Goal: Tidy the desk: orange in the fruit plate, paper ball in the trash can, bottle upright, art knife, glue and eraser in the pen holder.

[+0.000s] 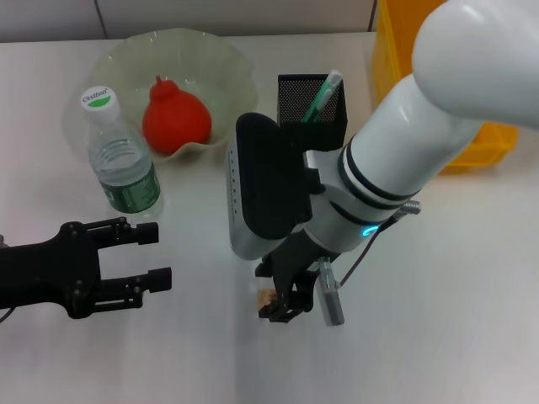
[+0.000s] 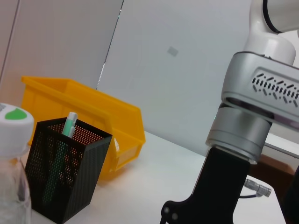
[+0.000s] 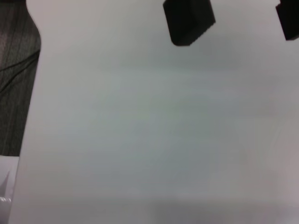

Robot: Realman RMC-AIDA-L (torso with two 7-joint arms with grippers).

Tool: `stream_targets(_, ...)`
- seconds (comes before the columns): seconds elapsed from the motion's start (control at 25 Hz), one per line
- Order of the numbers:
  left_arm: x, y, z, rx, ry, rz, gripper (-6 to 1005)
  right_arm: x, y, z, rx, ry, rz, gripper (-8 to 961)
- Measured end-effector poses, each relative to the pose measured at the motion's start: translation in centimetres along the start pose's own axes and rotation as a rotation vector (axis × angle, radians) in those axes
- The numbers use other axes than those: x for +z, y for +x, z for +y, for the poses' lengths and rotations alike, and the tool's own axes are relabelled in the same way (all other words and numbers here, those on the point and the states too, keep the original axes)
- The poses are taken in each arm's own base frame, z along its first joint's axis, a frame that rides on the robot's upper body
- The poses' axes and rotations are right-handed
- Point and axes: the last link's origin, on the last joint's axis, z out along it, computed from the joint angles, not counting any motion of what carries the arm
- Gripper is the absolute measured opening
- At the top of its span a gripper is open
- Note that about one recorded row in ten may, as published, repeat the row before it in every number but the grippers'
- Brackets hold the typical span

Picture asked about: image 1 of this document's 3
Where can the orange toy fruit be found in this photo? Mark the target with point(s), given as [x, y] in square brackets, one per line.
[177, 122]

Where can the grey pen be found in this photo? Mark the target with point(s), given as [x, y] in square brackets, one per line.
[332, 303]

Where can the black mesh pen holder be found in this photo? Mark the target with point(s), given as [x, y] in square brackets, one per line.
[295, 101]

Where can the mint green pen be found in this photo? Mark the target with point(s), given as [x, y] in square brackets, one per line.
[322, 101]

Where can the pale green glass fruit plate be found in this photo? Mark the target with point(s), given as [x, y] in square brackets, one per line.
[202, 63]

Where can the yellow plastic bin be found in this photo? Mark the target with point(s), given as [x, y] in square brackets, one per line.
[391, 63]

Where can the clear green-label water bottle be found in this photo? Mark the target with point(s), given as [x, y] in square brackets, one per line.
[126, 168]

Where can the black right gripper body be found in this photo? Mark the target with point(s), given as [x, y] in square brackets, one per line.
[295, 261]

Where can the right wrist camera housing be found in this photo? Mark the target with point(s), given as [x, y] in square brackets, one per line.
[265, 189]

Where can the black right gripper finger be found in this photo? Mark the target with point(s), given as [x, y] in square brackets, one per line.
[282, 309]
[305, 296]

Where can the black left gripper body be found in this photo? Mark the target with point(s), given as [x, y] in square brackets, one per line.
[42, 269]

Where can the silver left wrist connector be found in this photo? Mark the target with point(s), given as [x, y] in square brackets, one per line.
[2, 242]

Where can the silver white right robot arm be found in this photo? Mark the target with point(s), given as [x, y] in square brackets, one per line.
[421, 134]

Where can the tan eraser block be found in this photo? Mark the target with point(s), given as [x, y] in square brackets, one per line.
[265, 296]

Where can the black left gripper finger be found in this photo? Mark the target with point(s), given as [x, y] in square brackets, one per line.
[160, 280]
[145, 233]

